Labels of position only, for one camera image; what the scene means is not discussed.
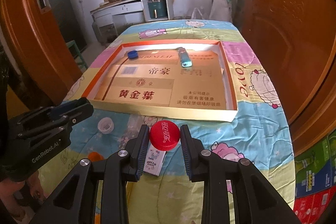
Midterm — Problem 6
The orange bottle cap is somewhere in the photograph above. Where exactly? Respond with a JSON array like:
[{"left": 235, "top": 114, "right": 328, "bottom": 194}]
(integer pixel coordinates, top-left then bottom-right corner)
[{"left": 87, "top": 151, "right": 105, "bottom": 162}]

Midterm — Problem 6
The red bottle cap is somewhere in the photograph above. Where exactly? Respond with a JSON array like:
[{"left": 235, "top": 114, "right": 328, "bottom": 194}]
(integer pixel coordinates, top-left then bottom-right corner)
[{"left": 149, "top": 120, "right": 181, "bottom": 151}]

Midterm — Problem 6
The person's left hand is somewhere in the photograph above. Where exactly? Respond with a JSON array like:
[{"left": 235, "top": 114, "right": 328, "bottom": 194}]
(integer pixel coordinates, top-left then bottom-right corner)
[{"left": 1, "top": 170, "right": 46, "bottom": 223}]

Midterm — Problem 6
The white bottle cap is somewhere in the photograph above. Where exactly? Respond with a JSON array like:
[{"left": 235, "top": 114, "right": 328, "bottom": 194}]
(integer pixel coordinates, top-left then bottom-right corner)
[{"left": 97, "top": 117, "right": 114, "bottom": 134}]

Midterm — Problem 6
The red cardboard carton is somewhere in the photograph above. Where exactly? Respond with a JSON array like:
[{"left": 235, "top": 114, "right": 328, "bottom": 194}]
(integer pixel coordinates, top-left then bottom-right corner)
[{"left": 293, "top": 186, "right": 335, "bottom": 224}]

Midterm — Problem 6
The green cardboard carton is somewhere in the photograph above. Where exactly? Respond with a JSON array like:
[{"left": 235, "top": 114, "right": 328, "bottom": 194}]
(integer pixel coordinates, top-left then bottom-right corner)
[{"left": 294, "top": 132, "right": 335, "bottom": 198}]

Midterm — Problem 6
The white hello kitty box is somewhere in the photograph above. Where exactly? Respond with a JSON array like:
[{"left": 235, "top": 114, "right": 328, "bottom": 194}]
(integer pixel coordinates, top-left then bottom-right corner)
[{"left": 143, "top": 144, "right": 166, "bottom": 176}]

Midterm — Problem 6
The blue bottle cap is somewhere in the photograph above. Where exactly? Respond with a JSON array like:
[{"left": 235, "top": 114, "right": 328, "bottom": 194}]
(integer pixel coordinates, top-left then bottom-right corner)
[{"left": 127, "top": 50, "right": 138, "bottom": 59}]

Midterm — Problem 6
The shallow cardboard tray box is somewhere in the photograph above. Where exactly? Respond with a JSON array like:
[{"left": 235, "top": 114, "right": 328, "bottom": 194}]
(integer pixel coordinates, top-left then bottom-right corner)
[{"left": 81, "top": 39, "right": 238, "bottom": 122}]

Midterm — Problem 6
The teal lighter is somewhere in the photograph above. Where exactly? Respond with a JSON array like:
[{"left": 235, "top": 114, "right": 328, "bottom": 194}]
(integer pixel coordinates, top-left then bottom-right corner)
[{"left": 177, "top": 47, "right": 193, "bottom": 68}]

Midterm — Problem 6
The green air fryer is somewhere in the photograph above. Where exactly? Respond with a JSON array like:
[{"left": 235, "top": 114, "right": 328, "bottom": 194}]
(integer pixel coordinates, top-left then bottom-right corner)
[{"left": 147, "top": 0, "right": 167, "bottom": 19}]

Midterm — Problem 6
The white kitchen counter cabinet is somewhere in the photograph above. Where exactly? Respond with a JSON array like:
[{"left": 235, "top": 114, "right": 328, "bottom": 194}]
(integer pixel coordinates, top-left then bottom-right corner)
[{"left": 91, "top": 0, "right": 174, "bottom": 45}]

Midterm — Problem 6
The brown wooden door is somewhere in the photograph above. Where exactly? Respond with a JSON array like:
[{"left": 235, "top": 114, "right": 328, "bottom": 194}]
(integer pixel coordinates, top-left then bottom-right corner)
[{"left": 241, "top": 0, "right": 335, "bottom": 155}]

